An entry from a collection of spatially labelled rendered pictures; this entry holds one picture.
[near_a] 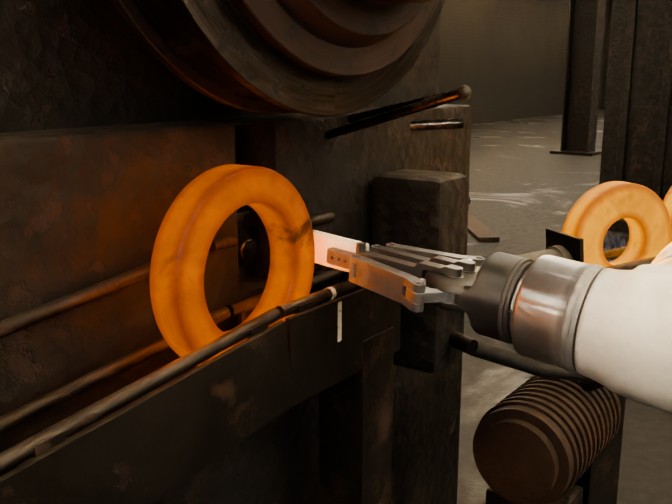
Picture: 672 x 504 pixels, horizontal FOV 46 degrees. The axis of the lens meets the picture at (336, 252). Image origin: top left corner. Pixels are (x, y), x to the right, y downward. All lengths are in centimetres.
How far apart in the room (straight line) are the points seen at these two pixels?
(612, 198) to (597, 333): 44
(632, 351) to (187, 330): 34
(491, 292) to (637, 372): 13
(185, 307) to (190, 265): 3
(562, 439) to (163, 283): 52
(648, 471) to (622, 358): 145
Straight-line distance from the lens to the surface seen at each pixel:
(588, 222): 104
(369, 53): 74
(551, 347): 65
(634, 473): 204
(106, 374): 66
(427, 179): 91
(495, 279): 67
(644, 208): 109
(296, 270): 73
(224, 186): 65
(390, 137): 100
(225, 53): 62
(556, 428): 97
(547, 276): 65
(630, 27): 488
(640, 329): 61
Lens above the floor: 92
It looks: 13 degrees down
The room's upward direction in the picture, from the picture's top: straight up
